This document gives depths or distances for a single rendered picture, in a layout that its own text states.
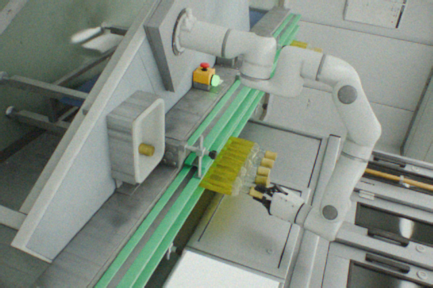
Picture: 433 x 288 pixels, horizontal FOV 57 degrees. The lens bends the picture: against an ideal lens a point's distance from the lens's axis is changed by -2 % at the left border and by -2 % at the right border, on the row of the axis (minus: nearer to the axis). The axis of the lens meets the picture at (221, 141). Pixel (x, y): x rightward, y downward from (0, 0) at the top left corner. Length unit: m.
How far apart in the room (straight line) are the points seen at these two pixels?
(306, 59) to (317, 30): 6.09
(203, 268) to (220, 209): 0.27
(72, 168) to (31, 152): 0.84
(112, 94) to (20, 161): 0.80
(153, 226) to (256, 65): 0.57
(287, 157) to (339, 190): 0.68
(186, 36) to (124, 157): 0.43
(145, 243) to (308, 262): 0.55
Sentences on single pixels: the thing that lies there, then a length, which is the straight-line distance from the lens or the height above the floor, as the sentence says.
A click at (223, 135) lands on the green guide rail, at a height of 0.95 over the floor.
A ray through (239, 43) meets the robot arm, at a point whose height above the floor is 1.00.
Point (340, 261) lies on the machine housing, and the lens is 1.49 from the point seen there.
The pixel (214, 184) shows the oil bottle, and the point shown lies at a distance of 1.40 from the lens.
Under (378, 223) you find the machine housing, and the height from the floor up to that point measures 1.60.
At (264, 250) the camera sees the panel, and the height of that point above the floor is 1.23.
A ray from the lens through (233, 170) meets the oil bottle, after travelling 1.43.
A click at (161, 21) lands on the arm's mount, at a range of 1.21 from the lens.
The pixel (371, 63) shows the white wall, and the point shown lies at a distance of 7.43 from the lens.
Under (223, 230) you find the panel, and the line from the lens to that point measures 1.43.
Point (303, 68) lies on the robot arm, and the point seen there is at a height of 1.21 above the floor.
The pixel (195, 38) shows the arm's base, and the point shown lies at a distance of 1.30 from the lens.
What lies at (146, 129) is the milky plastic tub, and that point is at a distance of 1.29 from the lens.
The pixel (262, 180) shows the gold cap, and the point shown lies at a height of 1.15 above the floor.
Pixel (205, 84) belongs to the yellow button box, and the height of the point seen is 0.81.
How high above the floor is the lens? 1.33
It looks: 14 degrees down
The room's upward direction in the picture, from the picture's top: 105 degrees clockwise
